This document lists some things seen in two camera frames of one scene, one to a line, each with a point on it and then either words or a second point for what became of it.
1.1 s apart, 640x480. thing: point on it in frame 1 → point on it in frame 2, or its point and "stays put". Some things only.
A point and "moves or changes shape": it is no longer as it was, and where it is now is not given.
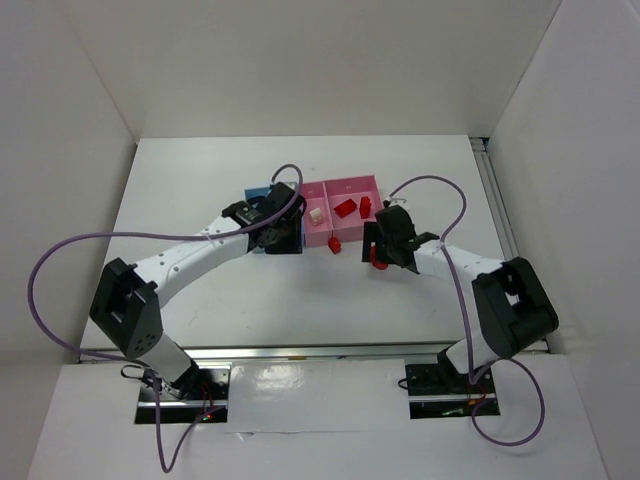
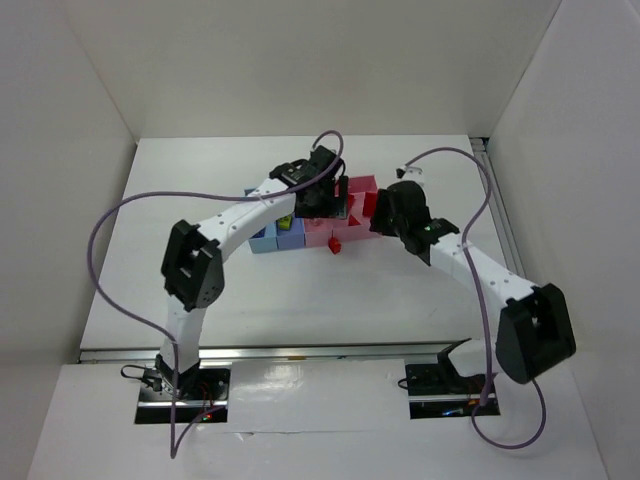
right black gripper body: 370,243 → 382,215
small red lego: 335,245 stays put
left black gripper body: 284,243 → 326,209
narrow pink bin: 316,197 stays put
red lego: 344,208 moves or changes shape
